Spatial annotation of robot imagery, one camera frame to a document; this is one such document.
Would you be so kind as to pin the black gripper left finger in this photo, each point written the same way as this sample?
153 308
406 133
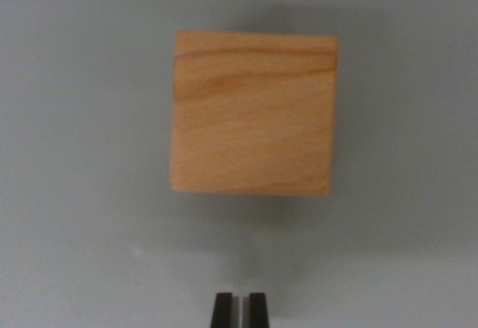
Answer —
223 311

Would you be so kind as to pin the grey plastic bin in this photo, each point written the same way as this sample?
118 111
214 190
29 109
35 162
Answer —
74 156

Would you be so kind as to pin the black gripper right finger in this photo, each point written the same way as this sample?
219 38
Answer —
258 311

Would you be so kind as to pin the wooden cube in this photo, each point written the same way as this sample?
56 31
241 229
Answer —
254 115

